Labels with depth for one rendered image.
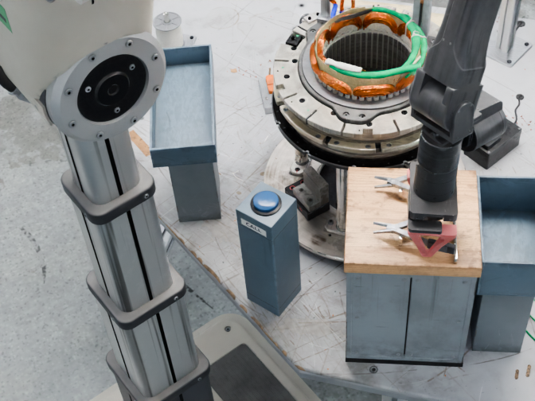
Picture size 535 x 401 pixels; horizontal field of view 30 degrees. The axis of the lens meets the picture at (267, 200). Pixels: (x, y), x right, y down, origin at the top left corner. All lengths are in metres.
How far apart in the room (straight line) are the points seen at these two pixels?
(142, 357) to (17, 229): 1.35
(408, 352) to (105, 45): 0.78
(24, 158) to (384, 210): 1.84
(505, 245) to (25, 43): 0.83
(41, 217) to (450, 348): 1.65
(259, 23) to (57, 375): 1.06
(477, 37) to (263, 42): 1.03
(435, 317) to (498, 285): 0.12
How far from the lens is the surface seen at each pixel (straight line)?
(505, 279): 1.52
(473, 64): 1.27
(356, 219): 1.52
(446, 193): 1.39
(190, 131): 1.72
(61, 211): 3.02
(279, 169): 1.94
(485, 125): 1.37
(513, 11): 2.15
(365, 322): 1.61
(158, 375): 1.79
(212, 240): 1.87
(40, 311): 2.81
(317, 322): 1.75
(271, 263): 1.63
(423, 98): 1.30
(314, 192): 1.84
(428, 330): 1.62
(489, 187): 1.61
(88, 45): 1.15
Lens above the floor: 2.25
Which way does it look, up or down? 50 degrees down
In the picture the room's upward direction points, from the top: 5 degrees counter-clockwise
